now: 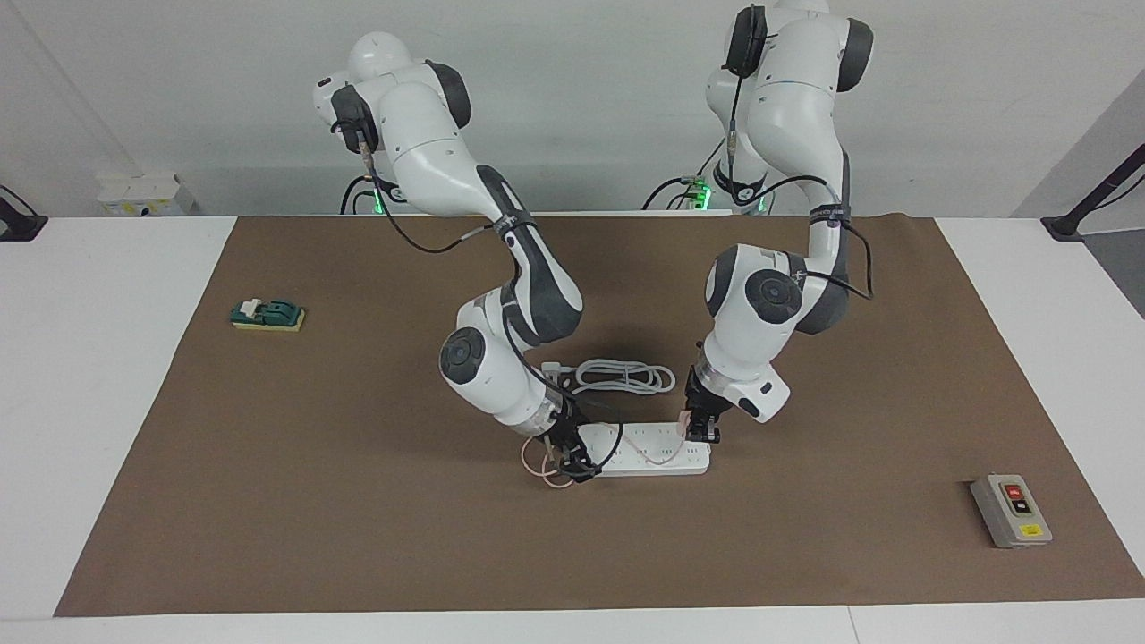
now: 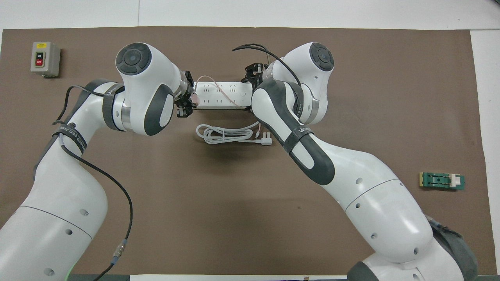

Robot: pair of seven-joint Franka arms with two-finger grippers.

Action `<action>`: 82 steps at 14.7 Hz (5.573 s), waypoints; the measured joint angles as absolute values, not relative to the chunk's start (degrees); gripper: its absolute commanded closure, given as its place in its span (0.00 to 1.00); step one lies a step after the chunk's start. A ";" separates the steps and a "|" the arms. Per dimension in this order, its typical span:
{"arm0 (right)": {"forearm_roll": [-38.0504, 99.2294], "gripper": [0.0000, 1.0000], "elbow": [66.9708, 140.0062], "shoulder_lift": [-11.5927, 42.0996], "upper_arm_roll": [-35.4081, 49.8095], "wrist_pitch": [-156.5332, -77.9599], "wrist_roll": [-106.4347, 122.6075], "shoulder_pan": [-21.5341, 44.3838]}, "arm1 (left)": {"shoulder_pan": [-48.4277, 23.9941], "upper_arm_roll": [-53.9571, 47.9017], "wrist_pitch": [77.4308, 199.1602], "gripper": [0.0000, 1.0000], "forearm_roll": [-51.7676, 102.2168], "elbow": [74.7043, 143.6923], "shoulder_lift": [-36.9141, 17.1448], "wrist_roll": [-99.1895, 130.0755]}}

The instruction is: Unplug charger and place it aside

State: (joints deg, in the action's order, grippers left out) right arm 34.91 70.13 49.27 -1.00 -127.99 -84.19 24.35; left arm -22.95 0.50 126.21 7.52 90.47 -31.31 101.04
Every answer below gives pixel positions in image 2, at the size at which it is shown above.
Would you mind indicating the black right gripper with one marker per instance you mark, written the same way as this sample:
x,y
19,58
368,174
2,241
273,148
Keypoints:
x,y
259,72

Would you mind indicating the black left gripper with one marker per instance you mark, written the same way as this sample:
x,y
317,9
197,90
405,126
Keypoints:
x,y
184,102

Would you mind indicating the pink charger plug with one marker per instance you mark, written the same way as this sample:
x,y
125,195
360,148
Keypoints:
x,y
195,100

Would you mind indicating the white power strip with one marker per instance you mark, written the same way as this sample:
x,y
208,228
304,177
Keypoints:
x,y
213,95

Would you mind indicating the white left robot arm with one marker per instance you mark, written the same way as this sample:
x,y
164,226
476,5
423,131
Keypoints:
x,y
66,187

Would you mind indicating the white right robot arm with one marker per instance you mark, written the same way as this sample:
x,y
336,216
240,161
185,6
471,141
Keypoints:
x,y
371,195

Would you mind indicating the brown table mat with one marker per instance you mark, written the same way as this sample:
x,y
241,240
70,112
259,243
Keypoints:
x,y
234,203

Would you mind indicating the grey push button box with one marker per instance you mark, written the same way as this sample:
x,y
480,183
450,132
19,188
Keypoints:
x,y
45,58

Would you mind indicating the green knife switch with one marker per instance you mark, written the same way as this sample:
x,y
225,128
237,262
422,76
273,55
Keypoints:
x,y
441,180

